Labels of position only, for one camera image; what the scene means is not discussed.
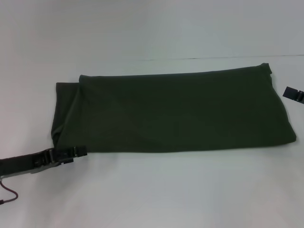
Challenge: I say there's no left gripper cable with plugs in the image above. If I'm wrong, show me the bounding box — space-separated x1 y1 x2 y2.
0 179 19 205

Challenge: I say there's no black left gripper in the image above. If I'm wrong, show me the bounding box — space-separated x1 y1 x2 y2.
0 145 88 177

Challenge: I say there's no dark green t-shirt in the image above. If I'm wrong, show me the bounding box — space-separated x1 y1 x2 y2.
51 62 298 154

